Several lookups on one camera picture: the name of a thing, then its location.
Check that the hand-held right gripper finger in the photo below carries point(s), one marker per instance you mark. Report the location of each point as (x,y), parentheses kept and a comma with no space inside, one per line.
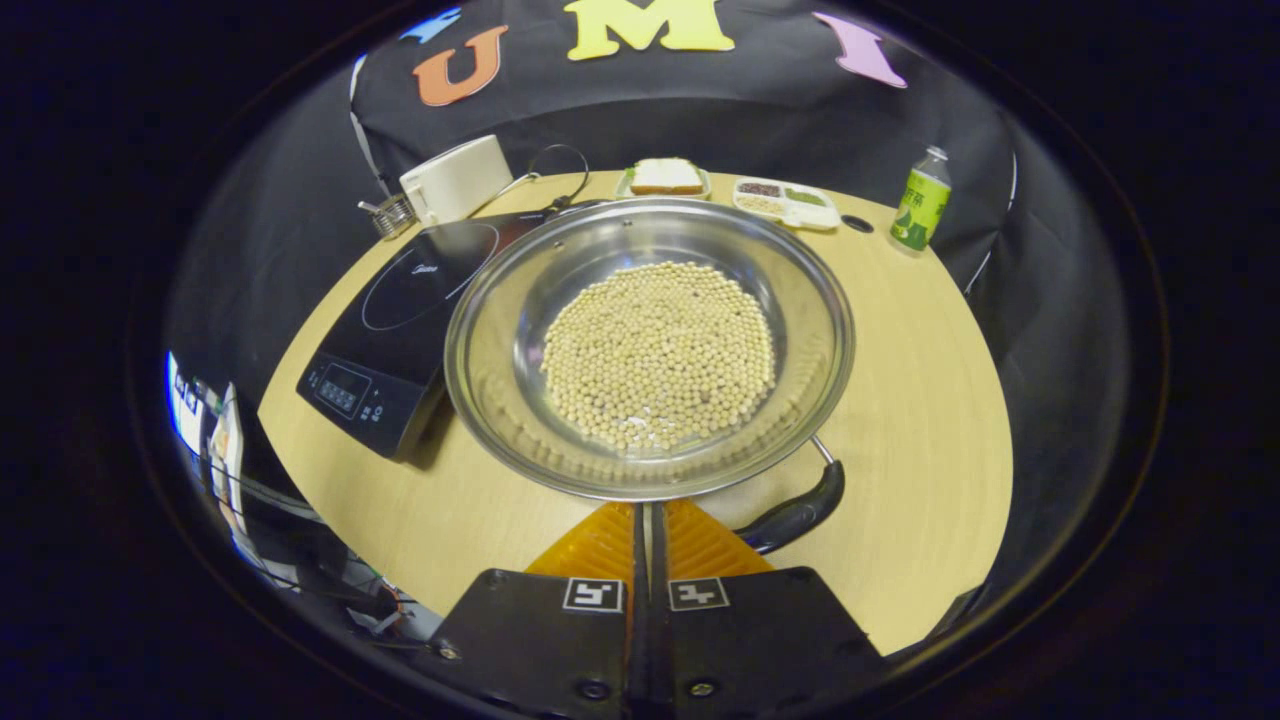
(638,640)
(660,640)

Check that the black induction cooktop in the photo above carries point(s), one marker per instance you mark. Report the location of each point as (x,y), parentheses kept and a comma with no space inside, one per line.
(400,300)

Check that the pile of soybeans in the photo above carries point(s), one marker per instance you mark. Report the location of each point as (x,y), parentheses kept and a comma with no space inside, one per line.
(660,355)

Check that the white rectangular plate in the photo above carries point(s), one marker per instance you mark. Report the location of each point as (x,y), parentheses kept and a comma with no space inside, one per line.
(705,190)

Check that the white divided grain tray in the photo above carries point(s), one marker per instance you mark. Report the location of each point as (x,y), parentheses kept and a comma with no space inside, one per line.
(790,205)

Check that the black table grommet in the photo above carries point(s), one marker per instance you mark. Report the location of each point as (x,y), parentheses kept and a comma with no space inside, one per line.
(857,223)

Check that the sandwich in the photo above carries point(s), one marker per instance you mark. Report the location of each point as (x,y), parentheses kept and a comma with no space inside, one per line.
(665,176)

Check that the white toaster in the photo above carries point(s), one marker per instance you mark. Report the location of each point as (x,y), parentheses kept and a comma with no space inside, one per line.
(460,180)

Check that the green label drink bottle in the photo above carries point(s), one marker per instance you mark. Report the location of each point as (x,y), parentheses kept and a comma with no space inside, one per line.
(920,205)

